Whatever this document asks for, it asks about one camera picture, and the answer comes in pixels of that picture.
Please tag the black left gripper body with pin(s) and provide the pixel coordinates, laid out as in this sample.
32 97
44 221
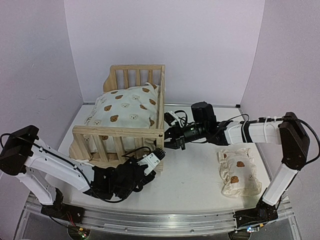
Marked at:
123 195

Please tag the wooden pet bed frame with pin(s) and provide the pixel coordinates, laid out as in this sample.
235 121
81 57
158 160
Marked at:
123 77

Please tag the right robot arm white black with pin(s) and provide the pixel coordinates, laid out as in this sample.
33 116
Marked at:
267 155

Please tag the small bear print pillow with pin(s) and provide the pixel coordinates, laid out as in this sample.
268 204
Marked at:
238 172

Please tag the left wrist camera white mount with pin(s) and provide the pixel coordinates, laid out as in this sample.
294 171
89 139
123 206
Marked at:
152 160

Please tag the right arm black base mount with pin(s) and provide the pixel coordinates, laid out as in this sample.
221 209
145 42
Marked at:
262 213

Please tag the bear print cream cushion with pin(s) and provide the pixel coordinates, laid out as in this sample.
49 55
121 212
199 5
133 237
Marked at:
134 107

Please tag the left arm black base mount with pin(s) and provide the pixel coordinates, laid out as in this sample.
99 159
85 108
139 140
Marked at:
63 211

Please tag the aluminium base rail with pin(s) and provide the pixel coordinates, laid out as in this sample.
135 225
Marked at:
209 223

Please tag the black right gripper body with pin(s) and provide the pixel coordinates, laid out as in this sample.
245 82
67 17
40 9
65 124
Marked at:
196 134

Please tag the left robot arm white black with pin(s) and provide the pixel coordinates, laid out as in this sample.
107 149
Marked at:
25 156

